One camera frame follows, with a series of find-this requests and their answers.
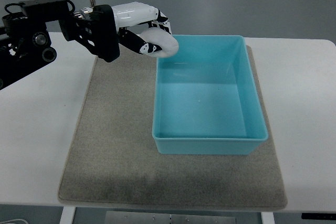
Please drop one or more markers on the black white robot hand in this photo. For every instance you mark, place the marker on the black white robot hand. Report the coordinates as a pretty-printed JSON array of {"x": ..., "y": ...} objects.
[{"x": 135, "y": 13}]

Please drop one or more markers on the metal table crossbar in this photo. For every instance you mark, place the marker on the metal table crossbar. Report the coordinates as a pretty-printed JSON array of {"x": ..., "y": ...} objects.
[{"x": 144, "y": 217}]

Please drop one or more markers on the white right table leg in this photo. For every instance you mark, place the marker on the white right table leg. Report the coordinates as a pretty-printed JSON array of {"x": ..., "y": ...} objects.
[{"x": 267, "y": 218}]

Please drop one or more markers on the white bunny toy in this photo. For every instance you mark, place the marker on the white bunny toy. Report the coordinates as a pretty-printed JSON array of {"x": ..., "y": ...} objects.
[{"x": 158, "y": 43}]

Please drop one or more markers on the grey felt mat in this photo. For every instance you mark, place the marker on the grey felt mat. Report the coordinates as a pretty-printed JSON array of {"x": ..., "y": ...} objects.
[{"x": 113, "y": 160}]

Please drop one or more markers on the white left table leg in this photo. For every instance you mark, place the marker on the white left table leg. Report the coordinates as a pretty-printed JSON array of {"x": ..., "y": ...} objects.
[{"x": 67, "y": 215}]

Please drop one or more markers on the black table control panel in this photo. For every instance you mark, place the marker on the black table control panel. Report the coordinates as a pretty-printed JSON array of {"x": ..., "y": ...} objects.
[{"x": 318, "y": 216}]

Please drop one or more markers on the blue plastic box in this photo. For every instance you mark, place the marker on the blue plastic box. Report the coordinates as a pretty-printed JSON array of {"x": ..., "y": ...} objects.
[{"x": 206, "y": 100}]

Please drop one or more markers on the white table leg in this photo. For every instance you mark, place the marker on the white table leg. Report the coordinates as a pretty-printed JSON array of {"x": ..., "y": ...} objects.
[
  {"x": 267, "y": 218},
  {"x": 67, "y": 215}
]

